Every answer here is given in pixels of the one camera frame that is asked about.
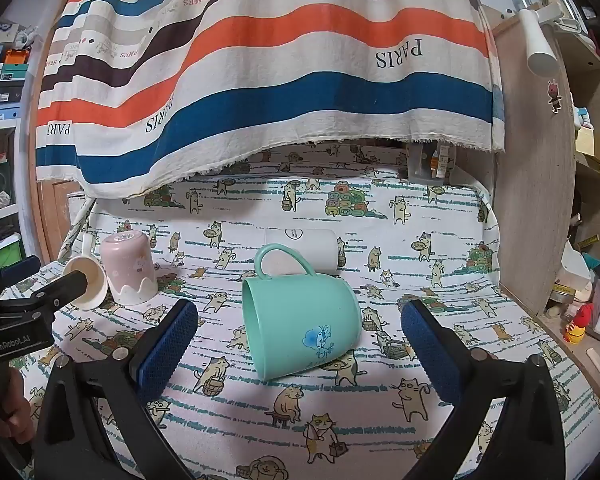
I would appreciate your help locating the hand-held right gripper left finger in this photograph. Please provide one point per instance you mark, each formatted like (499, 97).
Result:
(162, 347)

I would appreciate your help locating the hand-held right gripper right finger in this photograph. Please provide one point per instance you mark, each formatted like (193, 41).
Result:
(432, 355)

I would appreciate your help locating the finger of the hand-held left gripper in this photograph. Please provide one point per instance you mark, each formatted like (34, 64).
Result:
(20, 266)
(65, 285)

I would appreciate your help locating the cream white cup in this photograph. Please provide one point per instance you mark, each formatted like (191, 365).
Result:
(92, 285)

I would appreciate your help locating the pink cup with white base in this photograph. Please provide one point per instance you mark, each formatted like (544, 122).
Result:
(127, 267)

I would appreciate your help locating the white cylindrical cup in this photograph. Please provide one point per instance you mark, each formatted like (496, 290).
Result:
(305, 247)

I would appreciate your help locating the person's left hand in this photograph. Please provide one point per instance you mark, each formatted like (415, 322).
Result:
(15, 412)

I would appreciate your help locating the green storage bin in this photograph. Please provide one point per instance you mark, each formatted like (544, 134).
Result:
(0, 255)

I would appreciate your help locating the cat printed bed sheet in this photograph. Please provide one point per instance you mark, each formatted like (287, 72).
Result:
(330, 435)

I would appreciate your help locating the red and yellow toy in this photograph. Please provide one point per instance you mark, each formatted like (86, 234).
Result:
(577, 325)

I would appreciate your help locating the white plastic container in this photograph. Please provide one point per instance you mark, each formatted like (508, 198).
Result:
(430, 160)

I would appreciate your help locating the wooden shelf unit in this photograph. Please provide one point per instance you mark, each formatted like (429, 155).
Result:
(530, 185)

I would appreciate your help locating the stack of storage boxes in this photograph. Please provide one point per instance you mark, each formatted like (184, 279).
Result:
(5, 70)

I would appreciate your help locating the bear sticker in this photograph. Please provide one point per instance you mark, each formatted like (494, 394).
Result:
(555, 95)

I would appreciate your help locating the striped cloth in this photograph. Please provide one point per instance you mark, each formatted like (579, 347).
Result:
(280, 60)

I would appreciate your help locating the white handheld appliance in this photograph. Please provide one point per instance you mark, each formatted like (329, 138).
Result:
(537, 45)

